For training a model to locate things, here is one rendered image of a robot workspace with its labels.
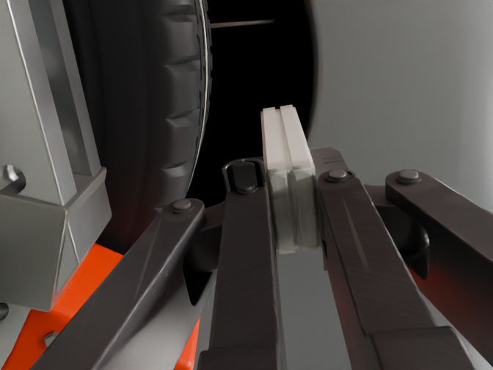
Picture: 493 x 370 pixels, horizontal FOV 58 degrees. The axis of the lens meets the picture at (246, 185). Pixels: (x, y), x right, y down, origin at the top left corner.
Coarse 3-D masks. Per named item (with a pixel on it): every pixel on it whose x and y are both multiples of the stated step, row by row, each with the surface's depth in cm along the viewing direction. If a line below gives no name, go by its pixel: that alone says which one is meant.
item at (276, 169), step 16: (272, 112) 19; (272, 128) 17; (272, 144) 15; (272, 160) 14; (272, 176) 13; (288, 176) 13; (272, 192) 13; (288, 192) 13; (272, 208) 14; (288, 208) 14; (288, 224) 14; (288, 240) 14
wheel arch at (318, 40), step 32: (224, 0) 89; (256, 0) 89; (288, 0) 77; (224, 32) 91; (256, 32) 91; (288, 32) 88; (320, 32) 61; (224, 64) 93; (256, 64) 93; (288, 64) 91; (320, 64) 63; (224, 96) 95; (256, 96) 96; (288, 96) 91; (320, 96) 64; (224, 128) 98; (256, 128) 98; (224, 160) 100; (192, 192) 102; (224, 192) 101
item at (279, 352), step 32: (256, 160) 13; (256, 192) 13; (224, 224) 11; (256, 224) 11; (224, 256) 10; (256, 256) 10; (224, 288) 9; (256, 288) 9; (224, 320) 8; (256, 320) 8; (224, 352) 7; (256, 352) 7
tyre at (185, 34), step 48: (96, 0) 25; (144, 0) 25; (192, 0) 28; (96, 48) 26; (144, 48) 26; (192, 48) 27; (96, 96) 26; (144, 96) 27; (192, 96) 28; (96, 144) 27; (144, 144) 27; (192, 144) 29; (144, 192) 29; (96, 240) 29
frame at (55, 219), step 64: (0, 0) 17; (0, 64) 18; (64, 64) 22; (0, 128) 19; (64, 128) 23; (0, 192) 19; (64, 192) 20; (0, 256) 20; (64, 256) 21; (0, 320) 22
